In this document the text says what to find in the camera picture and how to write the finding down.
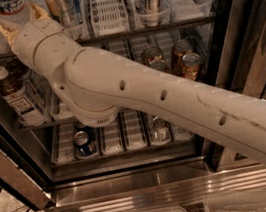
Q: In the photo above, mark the top wire shelf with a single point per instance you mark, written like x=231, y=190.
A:
x=129, y=35

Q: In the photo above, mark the gold can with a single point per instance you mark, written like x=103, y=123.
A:
x=151, y=53
x=159, y=65
x=180, y=48
x=190, y=66

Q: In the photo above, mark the front iced tea bottle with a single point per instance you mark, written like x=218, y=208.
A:
x=21, y=98

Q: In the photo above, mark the iced tea bottle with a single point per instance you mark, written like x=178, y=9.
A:
x=19, y=70
x=21, y=98

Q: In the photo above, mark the front silver can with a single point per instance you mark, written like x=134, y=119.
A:
x=160, y=131

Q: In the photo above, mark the open fridge door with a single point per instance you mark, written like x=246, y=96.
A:
x=14, y=181

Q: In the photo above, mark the rear right gold can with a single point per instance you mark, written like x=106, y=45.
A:
x=180, y=48

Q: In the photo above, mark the rear left gold can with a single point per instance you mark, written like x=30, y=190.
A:
x=151, y=53

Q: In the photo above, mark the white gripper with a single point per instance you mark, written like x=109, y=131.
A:
x=24, y=37

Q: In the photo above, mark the left tall silver blue can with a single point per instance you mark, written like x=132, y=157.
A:
x=69, y=14

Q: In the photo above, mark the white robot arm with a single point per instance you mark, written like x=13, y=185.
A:
x=95, y=84

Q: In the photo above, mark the front right gold can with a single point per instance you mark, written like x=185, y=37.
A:
x=190, y=66

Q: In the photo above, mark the front blue soda can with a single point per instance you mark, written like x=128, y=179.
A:
x=84, y=144

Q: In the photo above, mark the middle wire shelf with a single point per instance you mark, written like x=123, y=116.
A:
x=22, y=128

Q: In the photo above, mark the front left gold can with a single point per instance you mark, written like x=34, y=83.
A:
x=159, y=65

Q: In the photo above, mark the rear iced tea bottle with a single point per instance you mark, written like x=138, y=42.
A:
x=19, y=70

